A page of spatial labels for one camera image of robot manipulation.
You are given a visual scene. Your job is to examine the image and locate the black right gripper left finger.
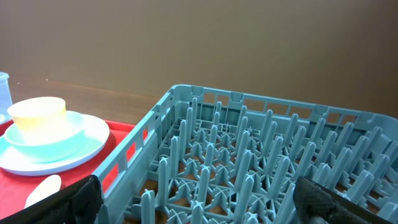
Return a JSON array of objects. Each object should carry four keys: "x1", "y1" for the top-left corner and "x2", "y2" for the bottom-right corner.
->
[{"x1": 1, "y1": 175, "x2": 104, "y2": 224}]

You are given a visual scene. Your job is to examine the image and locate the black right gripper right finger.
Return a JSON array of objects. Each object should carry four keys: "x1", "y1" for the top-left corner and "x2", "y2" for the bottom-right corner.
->
[{"x1": 293, "y1": 176, "x2": 390, "y2": 224}]

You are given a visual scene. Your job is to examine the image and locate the white plastic spoon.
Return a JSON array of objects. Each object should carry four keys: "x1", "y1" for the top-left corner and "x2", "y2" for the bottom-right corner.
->
[{"x1": 24, "y1": 175, "x2": 62, "y2": 208}]

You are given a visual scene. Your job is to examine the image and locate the grey dishwasher rack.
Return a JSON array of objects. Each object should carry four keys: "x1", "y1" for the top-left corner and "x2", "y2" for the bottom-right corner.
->
[{"x1": 95, "y1": 85, "x2": 397, "y2": 223}]

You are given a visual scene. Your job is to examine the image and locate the light blue bowl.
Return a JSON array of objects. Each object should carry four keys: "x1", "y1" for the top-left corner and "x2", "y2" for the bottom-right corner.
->
[{"x1": 4, "y1": 111, "x2": 85, "y2": 162}]

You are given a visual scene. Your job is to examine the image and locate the light blue plate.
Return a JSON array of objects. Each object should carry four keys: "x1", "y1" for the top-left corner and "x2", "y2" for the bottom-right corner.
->
[{"x1": 1, "y1": 114, "x2": 110, "y2": 176}]

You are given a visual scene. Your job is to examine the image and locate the yellow plastic cup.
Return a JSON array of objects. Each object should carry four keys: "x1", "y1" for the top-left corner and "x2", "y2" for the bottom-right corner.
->
[{"x1": 7, "y1": 96, "x2": 68, "y2": 144}]

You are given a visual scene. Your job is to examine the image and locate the clear plastic bin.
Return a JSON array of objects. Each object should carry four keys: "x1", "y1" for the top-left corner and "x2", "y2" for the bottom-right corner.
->
[{"x1": 0, "y1": 72, "x2": 12, "y2": 124}]

